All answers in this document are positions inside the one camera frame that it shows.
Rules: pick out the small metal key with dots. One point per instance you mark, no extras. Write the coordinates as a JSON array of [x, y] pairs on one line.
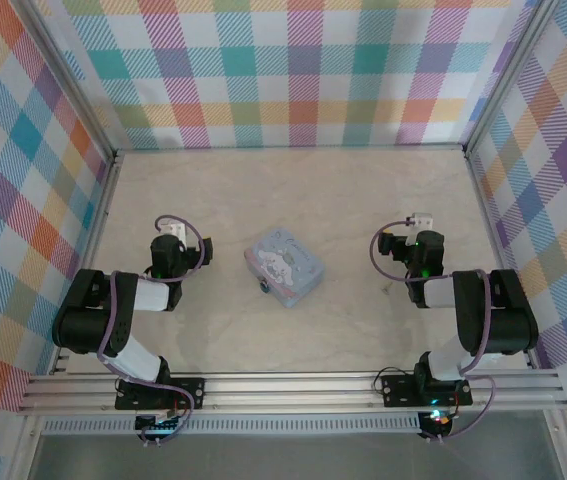
[[388, 287]]

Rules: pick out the small padlock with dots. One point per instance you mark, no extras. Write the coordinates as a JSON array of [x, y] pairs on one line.
[[264, 285]]

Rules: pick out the light blue cartoon pouch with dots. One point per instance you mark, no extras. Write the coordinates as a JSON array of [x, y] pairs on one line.
[[285, 262]]

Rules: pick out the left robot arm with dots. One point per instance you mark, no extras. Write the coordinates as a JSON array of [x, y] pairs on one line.
[[135, 357]]

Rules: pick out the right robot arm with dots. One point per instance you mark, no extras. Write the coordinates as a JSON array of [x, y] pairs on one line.
[[505, 320]]

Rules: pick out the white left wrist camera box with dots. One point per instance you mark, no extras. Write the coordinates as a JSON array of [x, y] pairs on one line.
[[173, 231]]

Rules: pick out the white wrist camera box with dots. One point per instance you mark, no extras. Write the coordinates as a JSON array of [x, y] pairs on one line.
[[173, 231], [421, 220]]

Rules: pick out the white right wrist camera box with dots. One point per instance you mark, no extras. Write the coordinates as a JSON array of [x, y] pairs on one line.
[[421, 220]]

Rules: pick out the aluminium table side rail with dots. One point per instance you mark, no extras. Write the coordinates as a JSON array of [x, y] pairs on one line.
[[485, 210], [105, 200]]

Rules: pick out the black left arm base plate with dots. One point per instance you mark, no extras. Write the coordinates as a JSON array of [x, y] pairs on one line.
[[190, 392]]

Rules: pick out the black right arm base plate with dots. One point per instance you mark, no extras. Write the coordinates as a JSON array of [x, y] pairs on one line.
[[398, 390]]

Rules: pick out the wide aluminium mounting rail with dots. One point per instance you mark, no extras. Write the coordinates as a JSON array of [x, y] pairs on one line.
[[288, 392]]

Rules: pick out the aluminium frame post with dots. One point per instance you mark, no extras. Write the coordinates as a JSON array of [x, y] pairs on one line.
[[70, 75], [505, 75]]

